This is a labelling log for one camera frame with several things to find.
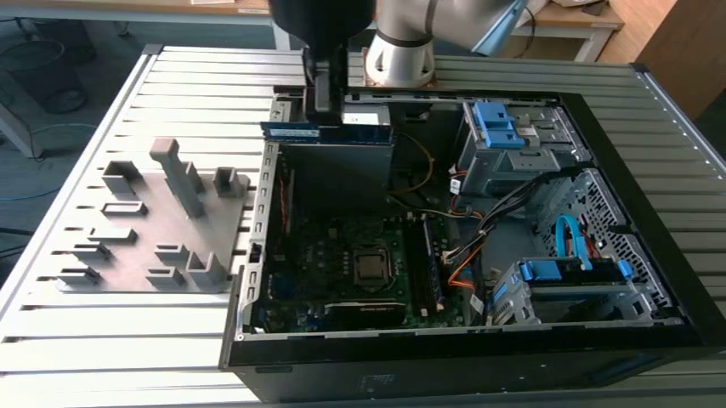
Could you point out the black graphics card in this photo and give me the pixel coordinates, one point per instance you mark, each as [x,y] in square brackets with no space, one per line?
[366,314]

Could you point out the grey parts rack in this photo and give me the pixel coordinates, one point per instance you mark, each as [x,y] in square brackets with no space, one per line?
[147,200]

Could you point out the long white-legged desk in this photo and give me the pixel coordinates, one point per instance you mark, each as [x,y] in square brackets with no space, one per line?
[113,6]

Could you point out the grey power supply unit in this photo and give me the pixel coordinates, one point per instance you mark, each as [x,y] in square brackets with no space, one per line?
[340,170]

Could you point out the small wooden desk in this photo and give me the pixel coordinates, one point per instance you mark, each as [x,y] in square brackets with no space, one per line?
[567,21]

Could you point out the grey metal drive cage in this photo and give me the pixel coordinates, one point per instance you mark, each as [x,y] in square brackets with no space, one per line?
[522,163]

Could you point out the hard disk in blue carrier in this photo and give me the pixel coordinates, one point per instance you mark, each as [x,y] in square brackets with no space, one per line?
[547,270]

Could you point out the dark green motherboard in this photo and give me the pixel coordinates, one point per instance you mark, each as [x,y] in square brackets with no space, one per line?
[317,263]

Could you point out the grey metal disk bay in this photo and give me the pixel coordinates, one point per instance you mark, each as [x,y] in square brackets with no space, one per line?
[578,293]

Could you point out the RAM stick with blue label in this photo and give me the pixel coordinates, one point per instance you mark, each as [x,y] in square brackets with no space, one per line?
[351,134]

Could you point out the wooden cabinet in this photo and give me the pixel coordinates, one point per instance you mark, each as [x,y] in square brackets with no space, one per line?
[680,51]

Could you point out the blue drive carrier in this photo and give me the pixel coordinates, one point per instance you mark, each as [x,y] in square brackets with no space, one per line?
[496,123]

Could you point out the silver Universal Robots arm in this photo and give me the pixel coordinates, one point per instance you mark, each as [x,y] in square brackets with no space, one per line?
[396,55]

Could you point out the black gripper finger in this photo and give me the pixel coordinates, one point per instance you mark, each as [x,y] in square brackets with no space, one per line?
[328,85]
[308,85]

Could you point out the black open PC case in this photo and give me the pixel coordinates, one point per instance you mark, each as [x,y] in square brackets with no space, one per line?
[396,365]

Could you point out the silver CPU in socket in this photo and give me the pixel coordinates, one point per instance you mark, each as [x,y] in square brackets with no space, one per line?
[371,267]

